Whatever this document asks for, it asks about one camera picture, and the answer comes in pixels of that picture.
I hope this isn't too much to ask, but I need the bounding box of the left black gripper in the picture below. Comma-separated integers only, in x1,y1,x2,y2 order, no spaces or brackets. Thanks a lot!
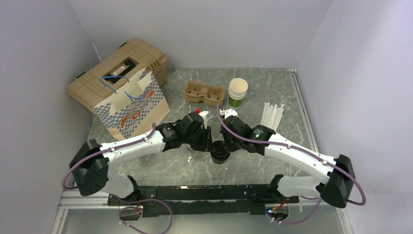
185,126,215,154

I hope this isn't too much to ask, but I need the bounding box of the blue checkered paper bag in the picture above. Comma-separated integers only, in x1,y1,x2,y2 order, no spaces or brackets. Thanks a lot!
94,68,170,140

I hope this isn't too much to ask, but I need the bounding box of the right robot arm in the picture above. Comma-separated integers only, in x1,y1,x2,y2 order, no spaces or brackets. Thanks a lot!
219,116,356,208

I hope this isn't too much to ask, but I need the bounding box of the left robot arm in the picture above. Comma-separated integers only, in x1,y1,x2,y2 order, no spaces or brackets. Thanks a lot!
69,111,215,205

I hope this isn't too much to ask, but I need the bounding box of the bundle of white straws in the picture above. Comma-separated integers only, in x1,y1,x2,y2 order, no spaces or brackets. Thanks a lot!
260,102,284,131

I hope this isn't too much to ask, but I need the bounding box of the brown cardboard cup carrier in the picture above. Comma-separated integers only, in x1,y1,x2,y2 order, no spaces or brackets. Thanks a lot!
183,80,225,107

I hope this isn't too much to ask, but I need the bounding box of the stack of paper cups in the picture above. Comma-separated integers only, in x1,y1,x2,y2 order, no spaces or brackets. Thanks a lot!
228,78,248,108

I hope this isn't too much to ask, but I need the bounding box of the tan plastic toolbox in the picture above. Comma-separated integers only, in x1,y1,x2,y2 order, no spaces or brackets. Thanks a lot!
67,38,168,115

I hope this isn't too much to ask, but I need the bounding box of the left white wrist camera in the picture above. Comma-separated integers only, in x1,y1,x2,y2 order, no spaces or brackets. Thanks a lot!
195,108,211,127

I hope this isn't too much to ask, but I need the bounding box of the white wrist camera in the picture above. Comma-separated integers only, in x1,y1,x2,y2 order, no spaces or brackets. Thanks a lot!
195,108,211,127
219,108,238,119

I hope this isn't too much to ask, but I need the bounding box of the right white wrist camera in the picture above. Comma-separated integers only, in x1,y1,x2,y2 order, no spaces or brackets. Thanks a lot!
219,108,238,119

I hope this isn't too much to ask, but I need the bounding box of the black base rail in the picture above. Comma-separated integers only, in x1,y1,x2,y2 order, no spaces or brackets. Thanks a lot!
107,184,299,217

